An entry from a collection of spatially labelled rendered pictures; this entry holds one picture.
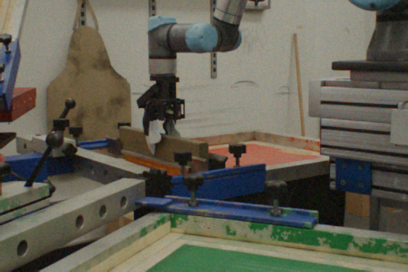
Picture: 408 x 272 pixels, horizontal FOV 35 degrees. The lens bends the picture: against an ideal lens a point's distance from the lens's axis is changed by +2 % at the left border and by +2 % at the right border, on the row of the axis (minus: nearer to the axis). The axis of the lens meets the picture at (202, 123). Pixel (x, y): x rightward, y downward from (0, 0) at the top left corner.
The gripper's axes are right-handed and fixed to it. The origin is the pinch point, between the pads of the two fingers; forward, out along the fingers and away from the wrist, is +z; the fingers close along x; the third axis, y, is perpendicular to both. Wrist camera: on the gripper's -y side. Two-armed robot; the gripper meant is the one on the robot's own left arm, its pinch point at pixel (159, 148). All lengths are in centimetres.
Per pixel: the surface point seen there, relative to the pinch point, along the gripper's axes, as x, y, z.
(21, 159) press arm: -39.2, 2.9, -2.1
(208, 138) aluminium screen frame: 35.6, -25.3, 3.4
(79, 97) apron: 69, -195, 2
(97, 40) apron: 82, -195, -31
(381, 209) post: 76, 14, 26
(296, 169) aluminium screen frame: 23.0, 29.3, 4.0
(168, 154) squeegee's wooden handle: -1.5, 6.6, 0.7
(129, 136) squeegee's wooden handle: -1.5, -14.1, -1.8
